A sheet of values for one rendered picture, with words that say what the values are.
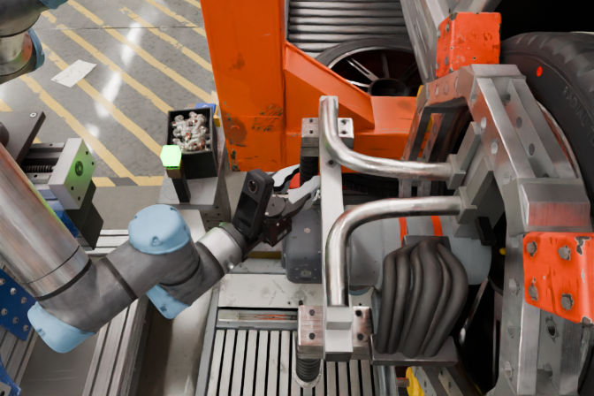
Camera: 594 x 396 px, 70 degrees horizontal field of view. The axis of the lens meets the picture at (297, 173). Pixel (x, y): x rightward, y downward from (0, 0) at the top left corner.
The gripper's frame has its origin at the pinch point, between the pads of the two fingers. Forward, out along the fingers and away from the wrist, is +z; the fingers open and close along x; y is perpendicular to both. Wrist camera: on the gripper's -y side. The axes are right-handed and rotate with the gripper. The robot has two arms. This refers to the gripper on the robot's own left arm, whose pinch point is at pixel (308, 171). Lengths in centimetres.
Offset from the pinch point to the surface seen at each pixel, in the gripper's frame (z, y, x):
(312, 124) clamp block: 0.8, -11.7, 0.7
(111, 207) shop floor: -19, 76, -99
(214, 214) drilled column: 5, 68, -57
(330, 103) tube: 1.0, -17.8, 4.4
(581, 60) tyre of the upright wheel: 11.1, -31.7, 32.3
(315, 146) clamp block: -1.2, -9.3, 3.0
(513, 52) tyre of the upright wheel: 19.9, -24.9, 22.7
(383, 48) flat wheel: 89, 30, -44
